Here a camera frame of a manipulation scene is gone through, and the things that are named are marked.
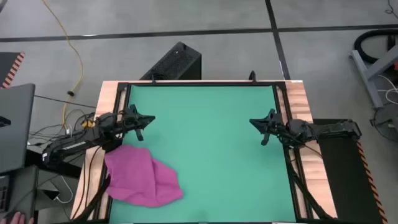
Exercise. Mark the black hazard-striped platform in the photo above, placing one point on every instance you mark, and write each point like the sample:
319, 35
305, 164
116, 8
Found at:
345, 180
9, 68

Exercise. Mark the grey floor fan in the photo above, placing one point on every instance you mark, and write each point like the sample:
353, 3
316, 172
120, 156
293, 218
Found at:
387, 123

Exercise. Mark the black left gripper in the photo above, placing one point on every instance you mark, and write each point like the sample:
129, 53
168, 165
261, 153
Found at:
128, 120

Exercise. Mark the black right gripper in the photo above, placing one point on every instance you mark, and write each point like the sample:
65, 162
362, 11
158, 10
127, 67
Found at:
280, 126

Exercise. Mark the person's hand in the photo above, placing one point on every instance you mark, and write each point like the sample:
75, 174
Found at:
17, 218

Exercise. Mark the pink cloth towel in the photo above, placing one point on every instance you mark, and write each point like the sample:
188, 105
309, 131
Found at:
140, 177

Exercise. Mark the black frame clamp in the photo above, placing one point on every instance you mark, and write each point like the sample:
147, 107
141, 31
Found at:
153, 81
252, 76

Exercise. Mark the grey laptop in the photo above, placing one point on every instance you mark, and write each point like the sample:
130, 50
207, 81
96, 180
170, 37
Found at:
15, 130

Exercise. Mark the green table mat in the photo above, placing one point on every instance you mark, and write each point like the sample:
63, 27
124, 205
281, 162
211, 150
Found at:
211, 149

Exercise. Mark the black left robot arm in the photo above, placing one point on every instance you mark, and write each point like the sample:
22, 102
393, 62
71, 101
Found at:
74, 144

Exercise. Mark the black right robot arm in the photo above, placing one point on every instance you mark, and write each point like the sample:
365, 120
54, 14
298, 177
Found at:
332, 129

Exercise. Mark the grey metal stand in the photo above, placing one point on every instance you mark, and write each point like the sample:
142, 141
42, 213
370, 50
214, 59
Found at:
373, 73

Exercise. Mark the black computer tower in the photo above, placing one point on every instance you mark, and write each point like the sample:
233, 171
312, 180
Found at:
177, 63

